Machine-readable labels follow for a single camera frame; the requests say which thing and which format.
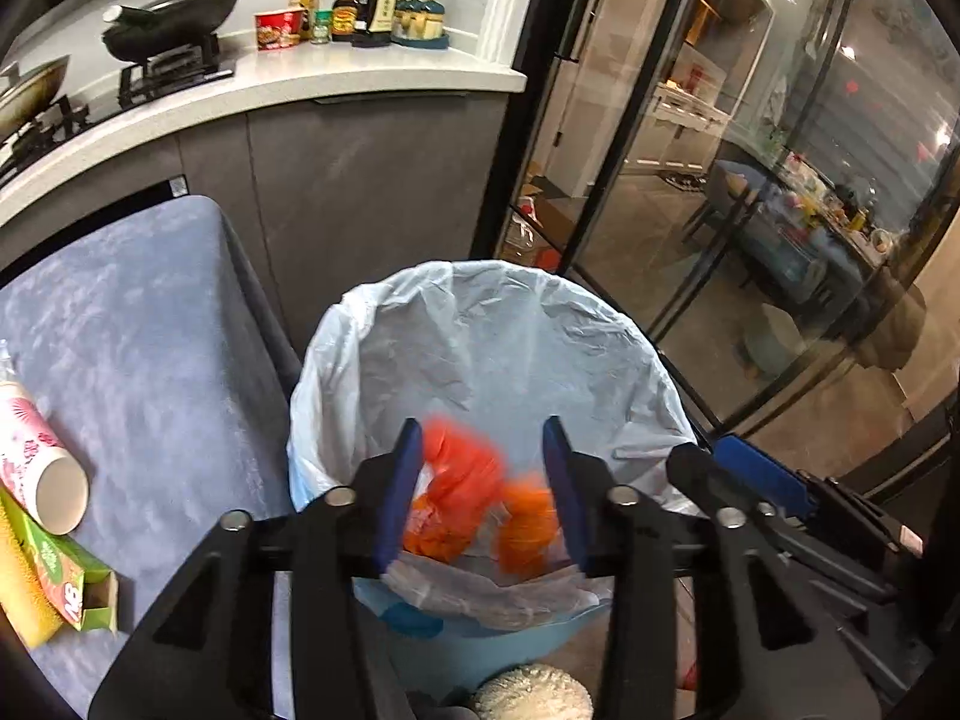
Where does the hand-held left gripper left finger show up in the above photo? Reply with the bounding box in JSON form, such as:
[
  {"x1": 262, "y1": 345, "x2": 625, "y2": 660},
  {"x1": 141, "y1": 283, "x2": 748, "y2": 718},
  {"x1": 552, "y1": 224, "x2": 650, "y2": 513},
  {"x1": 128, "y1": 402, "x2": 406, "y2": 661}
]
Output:
[{"x1": 88, "y1": 417, "x2": 427, "y2": 720}]

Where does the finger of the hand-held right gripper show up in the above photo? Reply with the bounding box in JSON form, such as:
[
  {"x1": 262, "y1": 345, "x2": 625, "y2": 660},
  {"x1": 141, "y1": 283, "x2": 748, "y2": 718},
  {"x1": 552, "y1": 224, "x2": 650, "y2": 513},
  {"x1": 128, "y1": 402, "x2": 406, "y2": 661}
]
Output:
[
  {"x1": 666, "y1": 441, "x2": 899, "y2": 606},
  {"x1": 712, "y1": 433, "x2": 926, "y2": 558}
]

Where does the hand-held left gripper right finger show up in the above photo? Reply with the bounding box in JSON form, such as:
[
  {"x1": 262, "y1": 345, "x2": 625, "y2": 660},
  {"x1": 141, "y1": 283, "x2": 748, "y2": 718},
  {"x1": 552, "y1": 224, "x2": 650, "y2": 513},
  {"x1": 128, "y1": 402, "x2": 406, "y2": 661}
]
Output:
[{"x1": 540, "y1": 415, "x2": 882, "y2": 720}]

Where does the orange plastic bag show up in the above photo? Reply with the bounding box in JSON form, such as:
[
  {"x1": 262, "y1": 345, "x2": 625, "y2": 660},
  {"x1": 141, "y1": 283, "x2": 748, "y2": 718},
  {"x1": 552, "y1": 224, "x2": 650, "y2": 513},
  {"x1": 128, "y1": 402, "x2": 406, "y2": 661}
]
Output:
[{"x1": 403, "y1": 415, "x2": 561, "y2": 580}]

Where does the blue bin with white liner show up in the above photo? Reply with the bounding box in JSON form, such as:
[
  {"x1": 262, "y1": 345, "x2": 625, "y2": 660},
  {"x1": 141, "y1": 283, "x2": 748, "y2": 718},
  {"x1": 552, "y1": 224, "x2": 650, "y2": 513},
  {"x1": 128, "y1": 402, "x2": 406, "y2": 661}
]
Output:
[{"x1": 287, "y1": 260, "x2": 702, "y2": 635}]

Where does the light blue plastic bin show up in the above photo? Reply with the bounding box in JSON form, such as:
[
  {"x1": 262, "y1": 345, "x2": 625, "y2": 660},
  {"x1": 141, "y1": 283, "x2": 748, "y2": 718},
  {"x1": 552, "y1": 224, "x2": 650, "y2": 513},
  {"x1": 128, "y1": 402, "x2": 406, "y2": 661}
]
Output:
[{"x1": 351, "y1": 577, "x2": 612, "y2": 662}]

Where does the green carton box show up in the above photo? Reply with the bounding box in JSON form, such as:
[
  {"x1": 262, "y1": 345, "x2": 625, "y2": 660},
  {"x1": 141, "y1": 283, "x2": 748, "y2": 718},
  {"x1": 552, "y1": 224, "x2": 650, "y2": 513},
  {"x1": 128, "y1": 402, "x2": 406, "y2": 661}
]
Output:
[{"x1": 11, "y1": 499, "x2": 120, "y2": 635}]

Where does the pink floral paper cup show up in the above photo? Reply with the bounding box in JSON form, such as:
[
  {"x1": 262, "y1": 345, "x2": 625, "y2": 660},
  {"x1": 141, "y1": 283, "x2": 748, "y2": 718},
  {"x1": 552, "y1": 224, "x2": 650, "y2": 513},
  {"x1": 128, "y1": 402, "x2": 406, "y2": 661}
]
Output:
[{"x1": 0, "y1": 379, "x2": 90, "y2": 538}]

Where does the yellow sponge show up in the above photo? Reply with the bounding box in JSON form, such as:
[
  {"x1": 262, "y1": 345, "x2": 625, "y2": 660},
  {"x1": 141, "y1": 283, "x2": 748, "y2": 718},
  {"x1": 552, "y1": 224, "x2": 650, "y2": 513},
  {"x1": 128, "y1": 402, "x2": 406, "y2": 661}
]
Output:
[{"x1": 0, "y1": 491, "x2": 70, "y2": 650}]

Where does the round stool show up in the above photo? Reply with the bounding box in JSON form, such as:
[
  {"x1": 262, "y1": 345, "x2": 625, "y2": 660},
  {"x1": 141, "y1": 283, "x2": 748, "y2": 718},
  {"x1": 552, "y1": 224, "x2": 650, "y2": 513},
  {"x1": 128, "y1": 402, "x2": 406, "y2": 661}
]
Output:
[{"x1": 741, "y1": 303, "x2": 809, "y2": 377}]

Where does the white fluffy slipper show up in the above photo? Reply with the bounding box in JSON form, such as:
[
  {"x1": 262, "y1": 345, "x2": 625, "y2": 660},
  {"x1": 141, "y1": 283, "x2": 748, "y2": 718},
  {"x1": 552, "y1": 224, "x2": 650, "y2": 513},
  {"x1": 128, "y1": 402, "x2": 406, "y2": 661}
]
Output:
[{"x1": 471, "y1": 662, "x2": 595, "y2": 720}]

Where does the cluttered dining table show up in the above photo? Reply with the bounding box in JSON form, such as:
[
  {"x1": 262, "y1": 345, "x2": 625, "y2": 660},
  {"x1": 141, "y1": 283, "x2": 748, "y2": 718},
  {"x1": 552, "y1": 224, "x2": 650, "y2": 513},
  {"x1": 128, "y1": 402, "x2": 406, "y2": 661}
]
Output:
[{"x1": 718, "y1": 156, "x2": 905, "y2": 295}]

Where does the black framed glass door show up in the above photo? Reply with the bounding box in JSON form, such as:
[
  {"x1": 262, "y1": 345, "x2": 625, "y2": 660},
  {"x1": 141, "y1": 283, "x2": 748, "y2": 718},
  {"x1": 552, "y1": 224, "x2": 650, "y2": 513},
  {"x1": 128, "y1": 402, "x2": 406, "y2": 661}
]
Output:
[{"x1": 469, "y1": 0, "x2": 960, "y2": 470}]

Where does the grey dining chair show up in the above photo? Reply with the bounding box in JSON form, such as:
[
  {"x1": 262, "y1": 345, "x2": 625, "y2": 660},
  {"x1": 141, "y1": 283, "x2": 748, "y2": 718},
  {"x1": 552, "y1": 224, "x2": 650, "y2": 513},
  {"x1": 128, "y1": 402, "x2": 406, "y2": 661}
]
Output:
[{"x1": 681, "y1": 160, "x2": 760, "y2": 242}]

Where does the blue-grey velvet tablecloth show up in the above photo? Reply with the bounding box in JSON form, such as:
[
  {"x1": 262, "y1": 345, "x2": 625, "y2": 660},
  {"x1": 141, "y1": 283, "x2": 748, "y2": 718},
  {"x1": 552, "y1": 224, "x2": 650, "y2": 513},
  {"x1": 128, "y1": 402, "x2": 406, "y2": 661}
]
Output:
[{"x1": 0, "y1": 195, "x2": 302, "y2": 720}]

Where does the grey kitchen cabinet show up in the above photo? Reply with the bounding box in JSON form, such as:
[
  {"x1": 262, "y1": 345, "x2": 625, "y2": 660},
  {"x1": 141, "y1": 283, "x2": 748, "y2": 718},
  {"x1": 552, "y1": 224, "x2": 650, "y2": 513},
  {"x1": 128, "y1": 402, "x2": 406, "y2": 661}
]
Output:
[{"x1": 0, "y1": 86, "x2": 512, "y2": 361}]

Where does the black built-in appliance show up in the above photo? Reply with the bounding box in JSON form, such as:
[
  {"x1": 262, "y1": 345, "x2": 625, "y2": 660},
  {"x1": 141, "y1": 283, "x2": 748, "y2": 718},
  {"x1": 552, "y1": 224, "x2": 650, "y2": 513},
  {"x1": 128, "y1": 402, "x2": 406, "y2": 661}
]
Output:
[{"x1": 0, "y1": 178, "x2": 190, "y2": 278}]

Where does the blue seasoning jar rack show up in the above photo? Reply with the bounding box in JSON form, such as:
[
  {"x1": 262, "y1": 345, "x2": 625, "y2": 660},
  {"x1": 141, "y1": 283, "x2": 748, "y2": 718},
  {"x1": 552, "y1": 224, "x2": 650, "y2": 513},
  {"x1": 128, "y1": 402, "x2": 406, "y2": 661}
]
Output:
[{"x1": 391, "y1": 0, "x2": 450, "y2": 51}]

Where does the red instant noodle cup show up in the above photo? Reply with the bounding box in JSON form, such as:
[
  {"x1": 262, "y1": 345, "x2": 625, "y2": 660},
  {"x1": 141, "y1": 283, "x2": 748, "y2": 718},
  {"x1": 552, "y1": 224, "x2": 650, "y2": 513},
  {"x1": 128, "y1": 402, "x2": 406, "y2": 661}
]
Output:
[{"x1": 254, "y1": 6, "x2": 309, "y2": 53}]

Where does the black gas hob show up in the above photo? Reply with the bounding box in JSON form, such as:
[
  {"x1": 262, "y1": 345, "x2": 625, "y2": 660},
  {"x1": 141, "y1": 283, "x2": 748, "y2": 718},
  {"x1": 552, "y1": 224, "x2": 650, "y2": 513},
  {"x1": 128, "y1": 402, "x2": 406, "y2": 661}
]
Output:
[{"x1": 0, "y1": 37, "x2": 238, "y2": 182}]

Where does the black wok with lid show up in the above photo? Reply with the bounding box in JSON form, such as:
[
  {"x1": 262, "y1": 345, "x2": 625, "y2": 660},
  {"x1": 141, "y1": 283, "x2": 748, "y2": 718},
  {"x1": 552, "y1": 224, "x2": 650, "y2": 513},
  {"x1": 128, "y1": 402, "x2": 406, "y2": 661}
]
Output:
[{"x1": 101, "y1": 0, "x2": 243, "y2": 62}]

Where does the brass wok with lid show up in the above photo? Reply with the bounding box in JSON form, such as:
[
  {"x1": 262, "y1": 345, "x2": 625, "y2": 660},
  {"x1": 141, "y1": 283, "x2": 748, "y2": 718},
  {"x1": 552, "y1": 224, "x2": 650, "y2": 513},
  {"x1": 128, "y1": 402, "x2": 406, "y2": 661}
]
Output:
[{"x1": 0, "y1": 56, "x2": 73, "y2": 140}]

